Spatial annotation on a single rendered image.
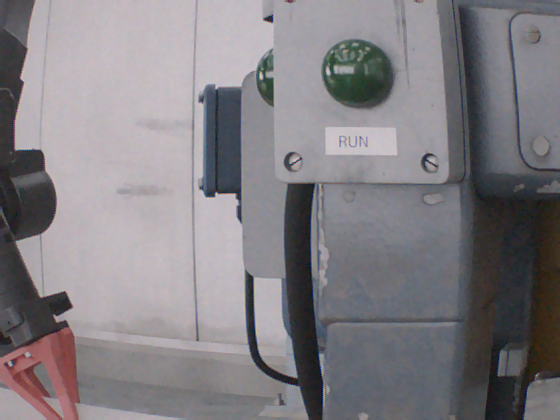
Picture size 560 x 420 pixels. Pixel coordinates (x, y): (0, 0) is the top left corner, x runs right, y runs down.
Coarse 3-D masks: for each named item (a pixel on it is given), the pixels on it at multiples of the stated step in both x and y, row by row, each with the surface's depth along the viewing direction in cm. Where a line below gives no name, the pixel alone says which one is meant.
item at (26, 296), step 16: (0, 240) 80; (0, 256) 79; (16, 256) 81; (0, 272) 79; (16, 272) 80; (0, 288) 79; (16, 288) 79; (32, 288) 81; (0, 304) 79; (16, 304) 76; (32, 304) 79; (48, 304) 82; (64, 304) 85; (0, 320) 76; (16, 320) 76; (0, 336) 82
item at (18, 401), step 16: (0, 400) 83; (16, 400) 82; (48, 400) 81; (0, 416) 83; (16, 416) 82; (32, 416) 82; (80, 416) 81; (96, 416) 80; (112, 416) 80; (128, 416) 79; (144, 416) 79; (160, 416) 79
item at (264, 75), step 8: (272, 48) 53; (264, 56) 53; (272, 56) 53; (264, 64) 53; (272, 64) 53; (256, 72) 53; (264, 72) 53; (272, 72) 53; (256, 80) 53; (264, 80) 53; (272, 80) 53; (264, 88) 53; (272, 88) 53; (264, 96) 53; (272, 96) 53; (272, 104) 54
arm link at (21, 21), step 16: (0, 0) 81; (16, 0) 82; (32, 0) 85; (0, 16) 80; (16, 16) 82; (0, 32) 80; (16, 32) 82; (0, 48) 80; (16, 48) 82; (0, 64) 80; (16, 64) 82; (0, 80) 80; (16, 80) 82; (16, 96) 83; (16, 112) 83
